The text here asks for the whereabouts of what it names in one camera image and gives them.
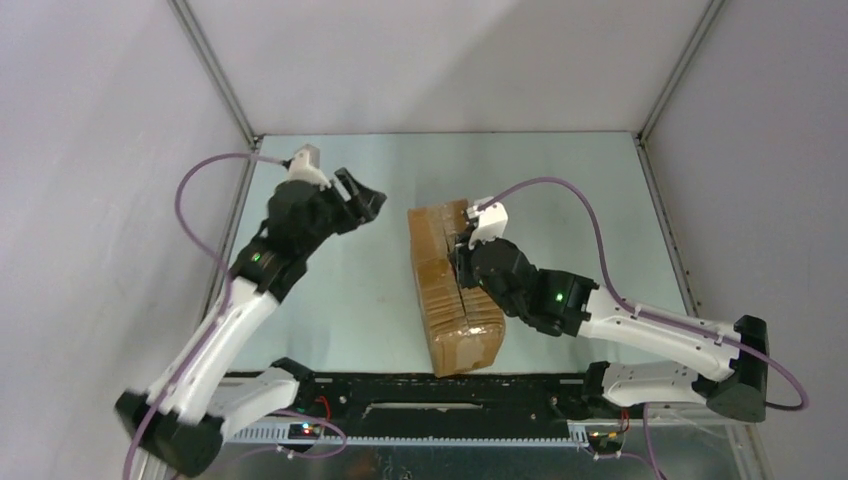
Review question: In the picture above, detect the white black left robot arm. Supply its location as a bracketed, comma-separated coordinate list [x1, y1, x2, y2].
[115, 168, 387, 478]

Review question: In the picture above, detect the aluminium left corner post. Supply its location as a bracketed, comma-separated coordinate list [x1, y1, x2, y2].
[168, 0, 259, 150]

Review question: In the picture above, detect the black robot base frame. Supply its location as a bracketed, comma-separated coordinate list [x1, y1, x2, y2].
[228, 358, 644, 452]

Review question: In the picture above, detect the brown cardboard express box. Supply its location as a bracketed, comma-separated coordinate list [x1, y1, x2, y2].
[407, 199, 506, 377]

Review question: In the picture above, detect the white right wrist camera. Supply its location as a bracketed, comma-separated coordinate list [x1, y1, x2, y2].
[465, 202, 509, 249]

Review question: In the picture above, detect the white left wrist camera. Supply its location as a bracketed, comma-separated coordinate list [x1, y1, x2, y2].
[287, 144, 330, 188]

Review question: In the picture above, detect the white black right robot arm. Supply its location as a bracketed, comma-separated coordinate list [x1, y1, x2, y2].
[448, 238, 769, 423]

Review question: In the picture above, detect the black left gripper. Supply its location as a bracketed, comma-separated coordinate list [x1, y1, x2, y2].
[299, 169, 387, 258]

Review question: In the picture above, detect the aluminium right corner post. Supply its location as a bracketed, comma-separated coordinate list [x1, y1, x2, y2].
[636, 0, 727, 144]

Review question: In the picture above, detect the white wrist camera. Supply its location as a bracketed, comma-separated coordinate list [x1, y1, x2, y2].
[465, 202, 509, 249]
[287, 144, 330, 188]

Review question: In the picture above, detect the aluminium corner post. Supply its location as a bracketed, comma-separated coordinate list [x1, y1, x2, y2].
[168, 0, 259, 150]
[636, 0, 727, 144]

